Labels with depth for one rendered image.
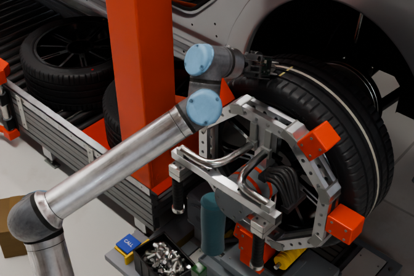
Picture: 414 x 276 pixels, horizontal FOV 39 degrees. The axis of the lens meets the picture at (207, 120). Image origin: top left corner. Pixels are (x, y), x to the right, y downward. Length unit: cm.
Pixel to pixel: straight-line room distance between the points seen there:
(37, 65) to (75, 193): 177
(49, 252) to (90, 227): 128
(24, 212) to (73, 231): 143
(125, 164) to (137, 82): 62
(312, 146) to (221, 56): 37
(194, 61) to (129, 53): 47
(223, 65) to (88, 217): 160
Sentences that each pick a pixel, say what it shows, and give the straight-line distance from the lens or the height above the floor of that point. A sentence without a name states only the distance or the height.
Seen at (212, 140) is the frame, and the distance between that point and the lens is 212.
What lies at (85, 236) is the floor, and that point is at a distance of 299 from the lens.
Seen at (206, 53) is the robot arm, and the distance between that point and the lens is 162.
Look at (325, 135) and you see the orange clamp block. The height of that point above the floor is 115.
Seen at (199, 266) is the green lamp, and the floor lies 66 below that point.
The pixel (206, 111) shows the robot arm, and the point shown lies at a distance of 150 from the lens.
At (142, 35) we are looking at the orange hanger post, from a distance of 199.
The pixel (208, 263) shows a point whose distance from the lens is 264.
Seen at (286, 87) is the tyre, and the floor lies 118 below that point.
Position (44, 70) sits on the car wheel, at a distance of 322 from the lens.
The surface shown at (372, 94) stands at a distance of 228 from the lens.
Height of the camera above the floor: 224
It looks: 39 degrees down
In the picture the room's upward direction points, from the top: straight up
